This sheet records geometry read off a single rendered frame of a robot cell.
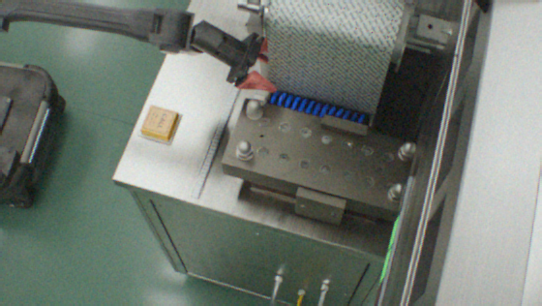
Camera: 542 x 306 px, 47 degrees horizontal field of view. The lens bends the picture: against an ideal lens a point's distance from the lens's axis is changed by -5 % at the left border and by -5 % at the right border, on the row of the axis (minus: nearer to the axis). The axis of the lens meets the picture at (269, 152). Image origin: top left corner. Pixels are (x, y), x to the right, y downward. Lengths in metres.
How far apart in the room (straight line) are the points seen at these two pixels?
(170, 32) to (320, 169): 0.40
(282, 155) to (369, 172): 0.18
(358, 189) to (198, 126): 0.42
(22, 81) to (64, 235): 0.59
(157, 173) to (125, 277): 0.94
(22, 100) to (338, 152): 1.44
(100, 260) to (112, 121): 0.57
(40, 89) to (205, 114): 1.07
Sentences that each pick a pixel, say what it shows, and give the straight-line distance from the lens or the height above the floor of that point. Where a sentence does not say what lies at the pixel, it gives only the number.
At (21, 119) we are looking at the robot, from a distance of 2.44.
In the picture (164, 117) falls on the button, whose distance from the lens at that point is 1.51.
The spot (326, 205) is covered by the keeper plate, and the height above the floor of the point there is 1.01.
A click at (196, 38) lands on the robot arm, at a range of 1.29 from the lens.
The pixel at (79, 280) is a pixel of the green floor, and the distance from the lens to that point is 2.41.
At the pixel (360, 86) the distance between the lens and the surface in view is 1.30.
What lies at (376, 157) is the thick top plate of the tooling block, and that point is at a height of 1.03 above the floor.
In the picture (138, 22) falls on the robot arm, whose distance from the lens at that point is 1.28.
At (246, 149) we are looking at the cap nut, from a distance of 1.29.
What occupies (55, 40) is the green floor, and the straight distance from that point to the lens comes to 2.89.
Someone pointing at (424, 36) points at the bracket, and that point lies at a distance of 1.19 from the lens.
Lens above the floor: 2.24
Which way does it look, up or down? 65 degrees down
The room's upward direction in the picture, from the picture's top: 1 degrees counter-clockwise
